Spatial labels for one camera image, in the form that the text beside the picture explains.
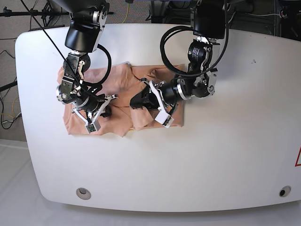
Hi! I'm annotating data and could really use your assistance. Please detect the black floor cables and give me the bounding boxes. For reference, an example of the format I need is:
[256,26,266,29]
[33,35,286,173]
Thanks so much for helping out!
[0,49,20,129]

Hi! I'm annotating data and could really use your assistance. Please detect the peach pink T-shirt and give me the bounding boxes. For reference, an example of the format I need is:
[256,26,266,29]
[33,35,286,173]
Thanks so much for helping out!
[63,63,184,137]

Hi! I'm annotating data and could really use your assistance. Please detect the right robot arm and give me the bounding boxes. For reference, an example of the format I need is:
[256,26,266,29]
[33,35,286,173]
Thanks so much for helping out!
[55,0,111,126]

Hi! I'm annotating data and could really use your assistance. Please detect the table cable grommet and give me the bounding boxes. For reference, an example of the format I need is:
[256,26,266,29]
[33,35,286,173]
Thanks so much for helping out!
[279,186,292,197]
[76,188,91,200]

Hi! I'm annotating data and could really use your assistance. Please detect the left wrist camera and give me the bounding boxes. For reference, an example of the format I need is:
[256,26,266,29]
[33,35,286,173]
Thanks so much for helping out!
[155,111,174,128]

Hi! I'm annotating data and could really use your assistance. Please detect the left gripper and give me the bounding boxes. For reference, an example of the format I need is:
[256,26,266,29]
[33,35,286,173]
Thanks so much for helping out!
[130,78,182,116]

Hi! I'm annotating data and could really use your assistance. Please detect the black equipment frame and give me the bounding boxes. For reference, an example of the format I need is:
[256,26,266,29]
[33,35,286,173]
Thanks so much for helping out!
[146,0,301,41]

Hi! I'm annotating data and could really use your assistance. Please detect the yellow cable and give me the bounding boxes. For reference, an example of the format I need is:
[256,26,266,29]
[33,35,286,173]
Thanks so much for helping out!
[121,2,130,24]

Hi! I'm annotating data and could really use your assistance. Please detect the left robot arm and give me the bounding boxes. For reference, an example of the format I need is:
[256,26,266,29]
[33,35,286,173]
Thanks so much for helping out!
[130,0,229,115]

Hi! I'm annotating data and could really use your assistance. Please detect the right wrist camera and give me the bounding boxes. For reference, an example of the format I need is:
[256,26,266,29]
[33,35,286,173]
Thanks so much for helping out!
[85,121,101,134]

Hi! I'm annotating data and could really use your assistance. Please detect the black tripod stand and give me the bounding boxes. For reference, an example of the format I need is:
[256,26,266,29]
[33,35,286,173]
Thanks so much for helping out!
[0,6,114,28]

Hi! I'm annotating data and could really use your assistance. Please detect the left table cable grommet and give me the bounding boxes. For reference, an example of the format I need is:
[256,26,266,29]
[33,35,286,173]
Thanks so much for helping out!
[76,188,91,200]

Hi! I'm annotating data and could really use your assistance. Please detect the red triangle warning sticker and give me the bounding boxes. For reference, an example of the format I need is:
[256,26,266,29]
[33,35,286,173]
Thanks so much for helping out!
[295,148,301,167]

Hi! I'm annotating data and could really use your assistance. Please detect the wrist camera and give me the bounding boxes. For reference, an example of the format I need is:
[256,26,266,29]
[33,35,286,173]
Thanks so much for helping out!
[155,111,174,128]
[85,121,101,134]

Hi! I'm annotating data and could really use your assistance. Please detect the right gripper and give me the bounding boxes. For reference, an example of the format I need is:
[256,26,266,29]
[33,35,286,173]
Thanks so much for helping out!
[71,94,118,123]

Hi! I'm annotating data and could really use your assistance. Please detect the right table cable grommet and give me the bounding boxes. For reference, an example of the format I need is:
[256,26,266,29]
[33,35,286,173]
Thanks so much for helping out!
[279,186,292,197]

